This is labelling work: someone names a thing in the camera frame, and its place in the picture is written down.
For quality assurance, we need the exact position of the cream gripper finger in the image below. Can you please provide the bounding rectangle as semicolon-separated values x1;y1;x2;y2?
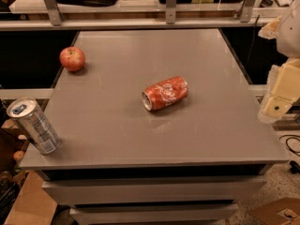
258;59;300;124
258;17;281;39

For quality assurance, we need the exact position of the crushed red coke can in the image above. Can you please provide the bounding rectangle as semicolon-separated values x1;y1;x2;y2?
142;76;188;112

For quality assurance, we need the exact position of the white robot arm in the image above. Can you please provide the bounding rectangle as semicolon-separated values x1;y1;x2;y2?
258;0;300;124

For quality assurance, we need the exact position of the red apple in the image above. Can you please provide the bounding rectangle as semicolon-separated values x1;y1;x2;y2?
59;47;85;72

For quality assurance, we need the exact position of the tall silver energy drink can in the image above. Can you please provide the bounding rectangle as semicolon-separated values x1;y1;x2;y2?
7;97;60;155

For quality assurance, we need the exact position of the metal shelf rack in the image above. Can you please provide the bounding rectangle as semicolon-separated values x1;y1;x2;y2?
0;0;300;32

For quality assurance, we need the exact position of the brown cardboard piece right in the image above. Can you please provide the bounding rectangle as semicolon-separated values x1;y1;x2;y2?
249;198;300;225

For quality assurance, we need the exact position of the grey drawer cabinet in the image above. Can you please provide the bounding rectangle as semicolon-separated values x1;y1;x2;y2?
22;29;289;225

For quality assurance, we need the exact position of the brown cardboard box left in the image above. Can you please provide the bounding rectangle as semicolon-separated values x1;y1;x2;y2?
4;172;57;225

